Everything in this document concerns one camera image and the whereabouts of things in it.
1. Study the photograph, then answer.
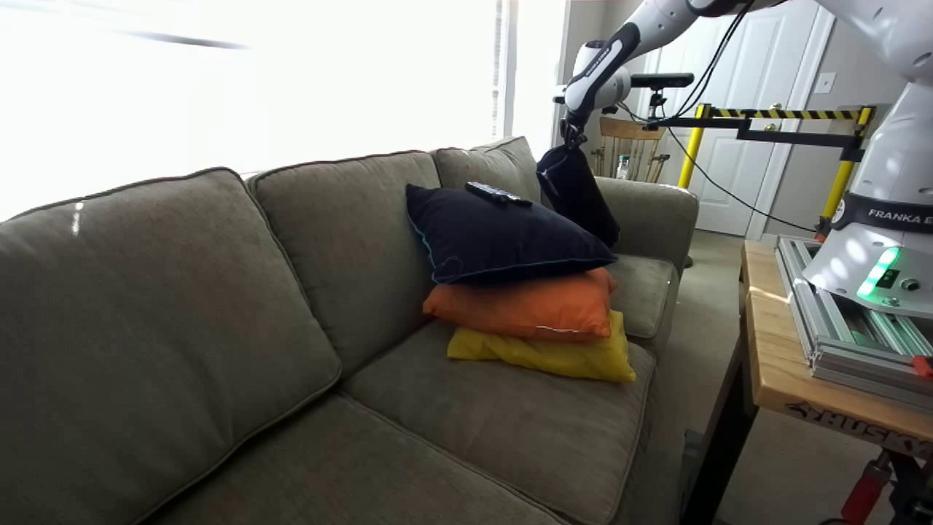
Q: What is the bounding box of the white panel door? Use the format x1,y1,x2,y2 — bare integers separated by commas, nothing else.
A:
667,0,842,239

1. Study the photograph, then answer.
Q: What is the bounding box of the black stereo camera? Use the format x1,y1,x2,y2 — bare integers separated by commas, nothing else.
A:
627,69,701,94

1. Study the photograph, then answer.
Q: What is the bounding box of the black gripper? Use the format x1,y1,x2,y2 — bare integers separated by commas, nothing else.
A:
555,86,595,147

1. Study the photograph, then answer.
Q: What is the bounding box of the large dark navy pillow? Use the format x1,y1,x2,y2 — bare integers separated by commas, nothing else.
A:
402,180,619,287

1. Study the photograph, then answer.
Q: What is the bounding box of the grey-green fabric sofa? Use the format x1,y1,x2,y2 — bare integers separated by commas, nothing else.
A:
0,133,702,525

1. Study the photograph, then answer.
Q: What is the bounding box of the black table leg frame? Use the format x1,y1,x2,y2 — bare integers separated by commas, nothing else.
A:
679,337,762,525

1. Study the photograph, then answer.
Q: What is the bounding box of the red clamp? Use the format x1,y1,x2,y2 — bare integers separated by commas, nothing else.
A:
838,449,896,525

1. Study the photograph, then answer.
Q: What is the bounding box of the wooden chair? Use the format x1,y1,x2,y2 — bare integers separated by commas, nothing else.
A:
589,112,666,182

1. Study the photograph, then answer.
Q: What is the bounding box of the dark blue cloth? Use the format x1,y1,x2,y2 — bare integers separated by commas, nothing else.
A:
535,140,624,250

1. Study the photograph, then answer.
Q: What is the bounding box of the wooden table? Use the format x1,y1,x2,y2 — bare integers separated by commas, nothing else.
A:
742,239,933,458

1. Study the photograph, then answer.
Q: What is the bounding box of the black camera boom pole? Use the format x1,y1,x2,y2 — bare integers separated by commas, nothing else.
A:
641,86,864,150

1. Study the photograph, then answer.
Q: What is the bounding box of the bright window with blinds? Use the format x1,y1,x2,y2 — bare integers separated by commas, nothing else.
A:
0,0,509,222

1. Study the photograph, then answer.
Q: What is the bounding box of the orange pillow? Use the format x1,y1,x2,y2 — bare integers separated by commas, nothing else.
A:
420,264,619,343

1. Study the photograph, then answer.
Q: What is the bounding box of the yellow pillow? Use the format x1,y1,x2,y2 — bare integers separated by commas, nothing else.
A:
444,305,638,388

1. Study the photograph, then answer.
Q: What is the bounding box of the black remote control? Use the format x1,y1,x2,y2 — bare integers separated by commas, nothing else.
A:
463,178,538,209

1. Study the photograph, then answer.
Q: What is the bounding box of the yellow black striped barrier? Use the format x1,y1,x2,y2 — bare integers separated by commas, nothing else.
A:
676,98,880,235

